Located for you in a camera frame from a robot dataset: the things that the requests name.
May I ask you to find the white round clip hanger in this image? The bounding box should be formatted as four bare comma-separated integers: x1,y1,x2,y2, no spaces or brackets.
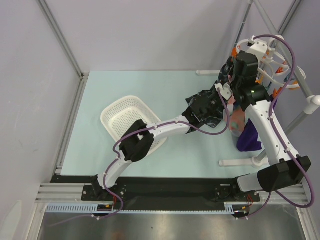
231,36,300,93

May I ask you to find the pink green patterned sock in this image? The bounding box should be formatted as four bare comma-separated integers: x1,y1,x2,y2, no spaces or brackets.
224,74,236,114

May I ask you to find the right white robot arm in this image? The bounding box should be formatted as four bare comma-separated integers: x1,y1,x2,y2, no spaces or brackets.
230,51,311,201

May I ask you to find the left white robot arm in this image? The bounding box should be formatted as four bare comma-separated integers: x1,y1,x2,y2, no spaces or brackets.
91,89,229,200

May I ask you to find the dark patterned cloth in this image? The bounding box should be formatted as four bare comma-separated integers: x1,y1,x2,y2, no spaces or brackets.
182,56,234,128

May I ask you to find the purple cloth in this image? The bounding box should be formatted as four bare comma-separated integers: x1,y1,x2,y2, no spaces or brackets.
236,96,280,153

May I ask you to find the white perforated plastic basket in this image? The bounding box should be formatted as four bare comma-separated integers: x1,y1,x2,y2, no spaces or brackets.
100,95,161,142

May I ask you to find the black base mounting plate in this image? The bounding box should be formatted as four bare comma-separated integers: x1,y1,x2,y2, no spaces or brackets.
50,175,260,210

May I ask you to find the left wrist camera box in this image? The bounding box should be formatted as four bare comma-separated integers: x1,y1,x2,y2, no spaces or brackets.
215,83,233,101

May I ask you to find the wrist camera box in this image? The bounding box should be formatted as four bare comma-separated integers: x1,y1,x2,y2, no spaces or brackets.
246,40,268,62
215,83,233,101

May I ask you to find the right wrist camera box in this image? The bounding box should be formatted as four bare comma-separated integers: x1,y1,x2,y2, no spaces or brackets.
246,40,268,62

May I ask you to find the grey drying rack frame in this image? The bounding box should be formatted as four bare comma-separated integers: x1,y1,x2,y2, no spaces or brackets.
196,0,320,168

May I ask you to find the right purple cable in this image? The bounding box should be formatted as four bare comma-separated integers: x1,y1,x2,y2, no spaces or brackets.
236,34,316,221

